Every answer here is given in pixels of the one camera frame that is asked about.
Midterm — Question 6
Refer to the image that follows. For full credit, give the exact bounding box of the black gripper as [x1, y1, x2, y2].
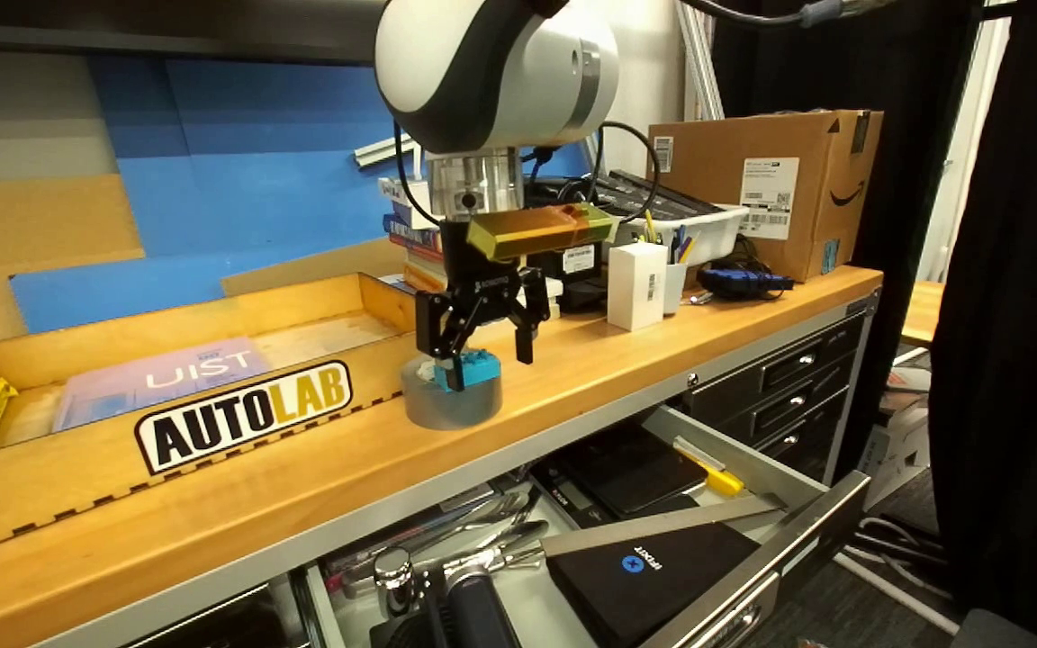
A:
[411, 221, 556, 393]

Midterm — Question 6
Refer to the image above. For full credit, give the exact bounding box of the blue Lego brick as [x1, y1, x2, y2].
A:
[435, 347, 503, 395]

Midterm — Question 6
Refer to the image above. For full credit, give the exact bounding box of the black steel drawer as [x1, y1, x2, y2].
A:
[535, 400, 877, 648]

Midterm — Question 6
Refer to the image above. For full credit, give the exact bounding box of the black drawer cabinet unit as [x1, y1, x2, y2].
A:
[44, 291, 885, 648]

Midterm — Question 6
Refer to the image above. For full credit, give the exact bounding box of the grey tool drawer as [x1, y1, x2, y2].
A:
[300, 472, 574, 648]

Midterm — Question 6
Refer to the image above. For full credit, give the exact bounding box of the black bag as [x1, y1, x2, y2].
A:
[547, 270, 613, 321]

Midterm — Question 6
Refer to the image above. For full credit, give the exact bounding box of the red-spined book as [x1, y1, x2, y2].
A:
[382, 209, 451, 262]

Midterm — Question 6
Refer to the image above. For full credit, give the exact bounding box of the small white upright box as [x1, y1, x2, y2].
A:
[600, 237, 673, 336]

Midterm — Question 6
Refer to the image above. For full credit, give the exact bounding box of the thick white book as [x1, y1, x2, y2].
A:
[376, 172, 431, 209]

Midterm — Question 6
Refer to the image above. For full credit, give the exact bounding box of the blue pen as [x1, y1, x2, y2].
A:
[667, 222, 697, 267]

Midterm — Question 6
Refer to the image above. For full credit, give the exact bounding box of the metal wrench pile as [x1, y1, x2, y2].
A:
[335, 477, 556, 596]

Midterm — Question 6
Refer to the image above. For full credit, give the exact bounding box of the black flat case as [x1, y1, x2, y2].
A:
[563, 423, 715, 522]

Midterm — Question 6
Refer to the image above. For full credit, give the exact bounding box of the white plastic bin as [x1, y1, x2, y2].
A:
[586, 168, 751, 270]

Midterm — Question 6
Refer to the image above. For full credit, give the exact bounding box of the blue and black pack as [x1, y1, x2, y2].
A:
[695, 262, 802, 305]

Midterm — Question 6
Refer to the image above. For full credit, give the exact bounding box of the silver metal socket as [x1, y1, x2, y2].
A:
[366, 546, 423, 622]

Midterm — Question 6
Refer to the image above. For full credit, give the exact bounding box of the black box blue logo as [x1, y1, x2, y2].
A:
[544, 520, 763, 648]

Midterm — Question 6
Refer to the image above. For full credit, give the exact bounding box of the brown cardboard shipping box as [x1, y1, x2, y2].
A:
[643, 106, 889, 290]

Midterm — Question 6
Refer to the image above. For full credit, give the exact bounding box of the purple UIST booklet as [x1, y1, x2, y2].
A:
[50, 336, 277, 435]

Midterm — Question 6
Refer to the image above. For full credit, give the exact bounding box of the black curtain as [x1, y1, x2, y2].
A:
[930, 0, 1037, 648]
[711, 0, 985, 452]

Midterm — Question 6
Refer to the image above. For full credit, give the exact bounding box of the wooden AUTOLAB tray box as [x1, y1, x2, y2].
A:
[0, 267, 475, 568]

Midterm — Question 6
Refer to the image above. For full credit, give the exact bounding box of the black monitor screen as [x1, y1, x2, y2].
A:
[0, 0, 385, 66]

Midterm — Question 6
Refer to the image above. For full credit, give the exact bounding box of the grey duct tape roll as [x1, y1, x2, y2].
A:
[401, 352, 508, 434]

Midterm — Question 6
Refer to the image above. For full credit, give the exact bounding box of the yellow-green wrist camera block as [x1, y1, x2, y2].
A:
[466, 198, 625, 270]

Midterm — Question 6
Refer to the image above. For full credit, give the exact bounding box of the aluminium extrusion rail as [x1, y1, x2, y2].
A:
[349, 131, 423, 172]

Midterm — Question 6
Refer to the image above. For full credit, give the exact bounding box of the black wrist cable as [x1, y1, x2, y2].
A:
[527, 117, 667, 222]

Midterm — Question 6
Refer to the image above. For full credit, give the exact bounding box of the blue foam wall panel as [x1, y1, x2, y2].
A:
[8, 50, 595, 338]

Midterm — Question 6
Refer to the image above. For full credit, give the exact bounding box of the yellow-handled tool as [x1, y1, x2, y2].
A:
[669, 434, 748, 503]

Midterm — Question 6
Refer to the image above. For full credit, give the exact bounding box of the black cylinder handle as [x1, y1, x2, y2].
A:
[425, 561, 521, 648]

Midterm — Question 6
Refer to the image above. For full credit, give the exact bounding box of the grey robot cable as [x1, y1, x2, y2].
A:
[681, 0, 895, 35]

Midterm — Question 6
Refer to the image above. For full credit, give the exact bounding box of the brown board wall panel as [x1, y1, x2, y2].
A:
[0, 168, 146, 364]

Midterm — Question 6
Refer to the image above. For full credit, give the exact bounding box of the white frame post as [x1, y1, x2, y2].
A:
[910, 9, 1014, 290]

